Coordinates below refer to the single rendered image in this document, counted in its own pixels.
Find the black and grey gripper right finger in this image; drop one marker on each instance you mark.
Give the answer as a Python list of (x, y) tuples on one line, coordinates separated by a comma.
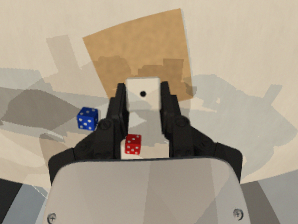
[(185, 140)]

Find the red die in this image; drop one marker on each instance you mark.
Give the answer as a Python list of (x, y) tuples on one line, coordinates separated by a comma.
[(133, 144)]

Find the tan mat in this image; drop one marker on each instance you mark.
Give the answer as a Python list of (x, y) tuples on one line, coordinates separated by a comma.
[(153, 45)]

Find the blue die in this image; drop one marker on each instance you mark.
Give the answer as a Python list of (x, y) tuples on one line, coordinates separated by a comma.
[(87, 118)]

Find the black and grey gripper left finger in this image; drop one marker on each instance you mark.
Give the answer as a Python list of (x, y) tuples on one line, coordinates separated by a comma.
[(100, 142)]

